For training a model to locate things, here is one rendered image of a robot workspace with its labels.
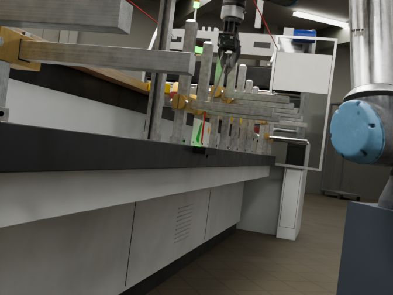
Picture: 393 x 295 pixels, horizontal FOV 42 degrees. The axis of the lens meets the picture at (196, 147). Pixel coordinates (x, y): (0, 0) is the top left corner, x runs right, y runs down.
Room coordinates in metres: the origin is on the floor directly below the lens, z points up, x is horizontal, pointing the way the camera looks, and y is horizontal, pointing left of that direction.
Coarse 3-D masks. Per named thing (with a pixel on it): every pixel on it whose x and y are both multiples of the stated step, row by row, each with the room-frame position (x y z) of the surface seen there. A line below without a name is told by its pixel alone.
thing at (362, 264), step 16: (352, 208) 1.40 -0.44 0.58; (368, 208) 1.34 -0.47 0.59; (384, 208) 1.30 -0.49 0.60; (352, 224) 1.39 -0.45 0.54; (368, 224) 1.33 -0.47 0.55; (384, 224) 1.27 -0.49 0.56; (352, 240) 1.38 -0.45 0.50; (368, 240) 1.32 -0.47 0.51; (384, 240) 1.27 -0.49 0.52; (352, 256) 1.37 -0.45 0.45; (368, 256) 1.31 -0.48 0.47; (384, 256) 1.26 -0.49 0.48; (352, 272) 1.37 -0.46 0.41; (368, 272) 1.31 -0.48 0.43; (384, 272) 1.25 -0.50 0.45; (352, 288) 1.36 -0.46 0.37; (368, 288) 1.30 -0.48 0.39; (384, 288) 1.25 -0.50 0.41
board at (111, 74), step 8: (40, 40) 1.16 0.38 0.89; (88, 72) 1.47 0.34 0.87; (96, 72) 1.45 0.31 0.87; (104, 72) 1.49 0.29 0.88; (112, 72) 1.54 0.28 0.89; (120, 72) 1.60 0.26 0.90; (112, 80) 1.61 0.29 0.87; (120, 80) 1.60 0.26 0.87; (128, 80) 1.66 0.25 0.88; (136, 80) 1.72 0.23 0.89; (136, 88) 1.77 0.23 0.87; (144, 88) 1.80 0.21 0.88; (168, 96) 2.06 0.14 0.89
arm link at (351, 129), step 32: (352, 0) 1.32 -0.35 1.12; (384, 0) 1.28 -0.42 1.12; (352, 32) 1.31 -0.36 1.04; (384, 32) 1.26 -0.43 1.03; (352, 64) 1.30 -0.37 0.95; (384, 64) 1.25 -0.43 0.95; (352, 96) 1.25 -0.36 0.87; (384, 96) 1.21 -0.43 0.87; (352, 128) 1.22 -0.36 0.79; (384, 128) 1.18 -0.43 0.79; (352, 160) 1.23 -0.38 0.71; (384, 160) 1.23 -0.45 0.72
